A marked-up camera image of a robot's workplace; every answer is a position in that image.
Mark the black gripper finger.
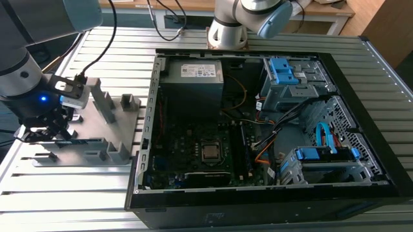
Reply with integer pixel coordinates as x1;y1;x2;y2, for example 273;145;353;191
49;106;75;141
14;125;55;144

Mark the RAM stick with blue label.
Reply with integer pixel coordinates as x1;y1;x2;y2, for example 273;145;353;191
54;138;102;148

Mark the grey parts rack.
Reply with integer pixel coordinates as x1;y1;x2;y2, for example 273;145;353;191
31;77;145;168

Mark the dark green motherboard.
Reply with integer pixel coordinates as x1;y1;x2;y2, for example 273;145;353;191
151;120;276;189

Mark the grey power supply unit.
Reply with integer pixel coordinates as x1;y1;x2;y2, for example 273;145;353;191
160;59;226;109

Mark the silver CPU in socket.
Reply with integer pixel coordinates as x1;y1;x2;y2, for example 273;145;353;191
202;141;224;162

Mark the black graphics card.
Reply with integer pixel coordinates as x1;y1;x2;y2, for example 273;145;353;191
184;170;234;188

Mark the long white-legged desk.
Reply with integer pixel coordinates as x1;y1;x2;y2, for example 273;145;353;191
98;0;217;29

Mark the black open PC case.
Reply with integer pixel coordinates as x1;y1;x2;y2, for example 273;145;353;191
125;48;413;229

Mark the blue drive carrier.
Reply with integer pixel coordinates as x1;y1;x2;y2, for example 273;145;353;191
268;58;300;85

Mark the grey metal drive cage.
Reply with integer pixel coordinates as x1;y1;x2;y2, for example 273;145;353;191
260;57;339;112

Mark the hard disk in blue carrier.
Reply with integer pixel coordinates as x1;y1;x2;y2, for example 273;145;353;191
296;145;361;163

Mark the grey metal disk bay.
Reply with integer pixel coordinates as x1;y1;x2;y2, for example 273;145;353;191
280;147;385;186

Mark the small wooden desk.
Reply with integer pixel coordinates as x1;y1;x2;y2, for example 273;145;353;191
290;0;356;36

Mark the wooden cabinet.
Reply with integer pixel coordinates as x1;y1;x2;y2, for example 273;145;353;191
340;0;413;70

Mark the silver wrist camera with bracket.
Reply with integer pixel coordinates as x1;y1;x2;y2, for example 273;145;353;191
49;73;93;109

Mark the red wire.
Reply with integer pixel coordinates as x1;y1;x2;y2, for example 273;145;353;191
157;95;168;148

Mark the black camera cable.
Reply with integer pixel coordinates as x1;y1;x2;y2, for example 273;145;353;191
75;0;119;84

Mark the black cable with silver plug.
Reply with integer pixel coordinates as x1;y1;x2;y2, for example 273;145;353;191
146;0;189;42

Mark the yellow wire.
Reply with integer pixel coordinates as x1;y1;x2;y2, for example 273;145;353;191
222;73;248;111

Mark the orange wire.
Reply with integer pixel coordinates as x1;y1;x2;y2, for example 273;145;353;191
254;147;276;165

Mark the blue flat data wire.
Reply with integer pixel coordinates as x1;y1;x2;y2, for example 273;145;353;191
316;122;339;155

